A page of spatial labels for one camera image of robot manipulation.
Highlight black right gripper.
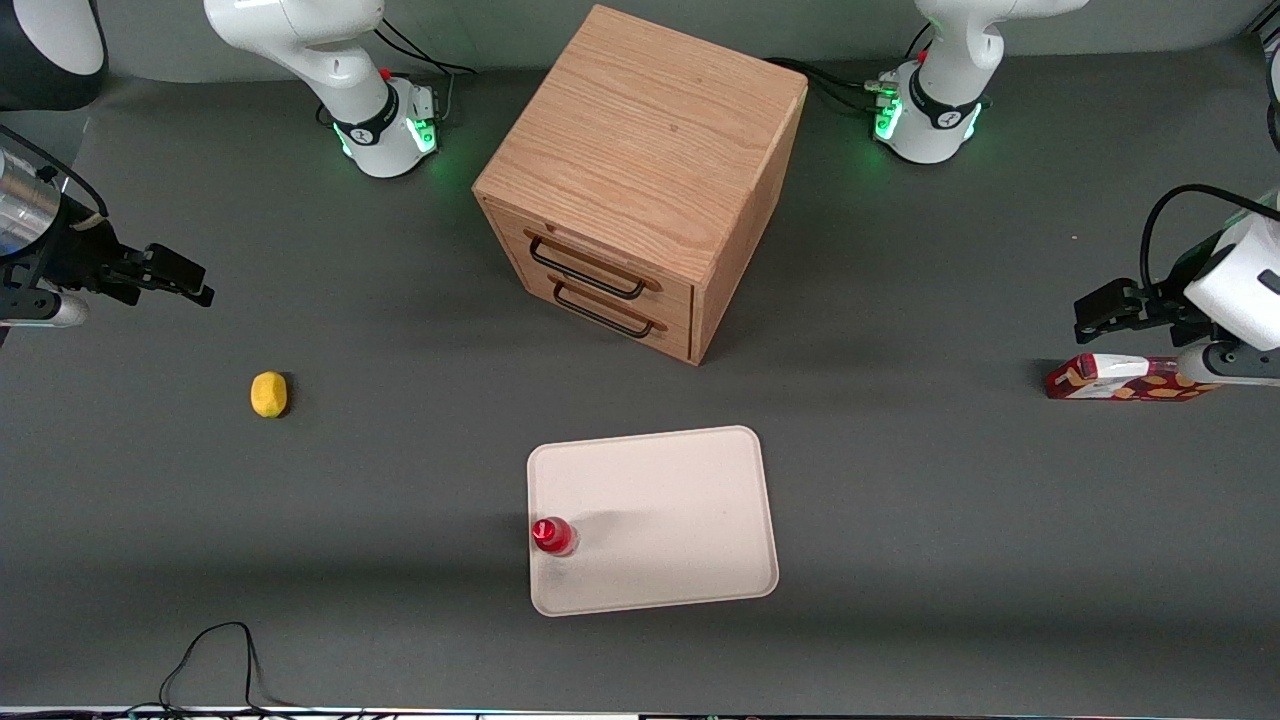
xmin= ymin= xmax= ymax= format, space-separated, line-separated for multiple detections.
xmin=35 ymin=195 xmax=215 ymax=308

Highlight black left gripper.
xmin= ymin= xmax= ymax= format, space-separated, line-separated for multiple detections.
xmin=1074 ymin=232 xmax=1229 ymax=347

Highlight red coke bottle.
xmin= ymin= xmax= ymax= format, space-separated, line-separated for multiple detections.
xmin=531 ymin=516 xmax=579 ymax=558

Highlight beige plastic tray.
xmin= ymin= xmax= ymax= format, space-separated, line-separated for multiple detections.
xmin=526 ymin=425 xmax=780 ymax=618

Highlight red cookie box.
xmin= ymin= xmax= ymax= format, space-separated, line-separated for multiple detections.
xmin=1044 ymin=353 xmax=1223 ymax=402

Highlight yellow lemon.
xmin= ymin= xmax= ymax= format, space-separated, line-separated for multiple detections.
xmin=250 ymin=371 xmax=289 ymax=419

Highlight wooden drawer front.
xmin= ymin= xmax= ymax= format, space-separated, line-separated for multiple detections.
xmin=484 ymin=198 xmax=696 ymax=323
xmin=498 ymin=245 xmax=696 ymax=365

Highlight wooden drawer cabinet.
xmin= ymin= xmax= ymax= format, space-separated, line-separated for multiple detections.
xmin=472 ymin=4 xmax=809 ymax=367

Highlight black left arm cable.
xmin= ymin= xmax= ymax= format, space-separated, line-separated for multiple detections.
xmin=1140 ymin=183 xmax=1280 ymax=291

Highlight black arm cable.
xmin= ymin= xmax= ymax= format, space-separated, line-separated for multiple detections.
xmin=0 ymin=125 xmax=108 ymax=219
xmin=1140 ymin=183 xmax=1280 ymax=291

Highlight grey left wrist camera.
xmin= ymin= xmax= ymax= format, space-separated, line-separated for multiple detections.
xmin=1175 ymin=340 xmax=1280 ymax=388

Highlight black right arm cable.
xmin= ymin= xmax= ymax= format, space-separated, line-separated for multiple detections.
xmin=0 ymin=125 xmax=108 ymax=219

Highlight black right arm base cables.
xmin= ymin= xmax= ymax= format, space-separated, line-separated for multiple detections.
xmin=372 ymin=18 xmax=479 ymax=123

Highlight black arm base cables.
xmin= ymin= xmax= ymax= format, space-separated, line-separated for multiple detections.
xmin=765 ymin=20 xmax=936 ymax=116
xmin=372 ymin=18 xmax=479 ymax=123

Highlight black cable at table edge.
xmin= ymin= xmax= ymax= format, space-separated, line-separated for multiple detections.
xmin=158 ymin=621 xmax=301 ymax=716

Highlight black left arm base cables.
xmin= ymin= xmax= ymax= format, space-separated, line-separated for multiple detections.
xmin=765 ymin=20 xmax=936 ymax=116

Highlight black wire drawer handle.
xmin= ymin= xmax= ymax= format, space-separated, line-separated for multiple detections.
xmin=527 ymin=235 xmax=648 ymax=301
xmin=552 ymin=282 xmax=656 ymax=339

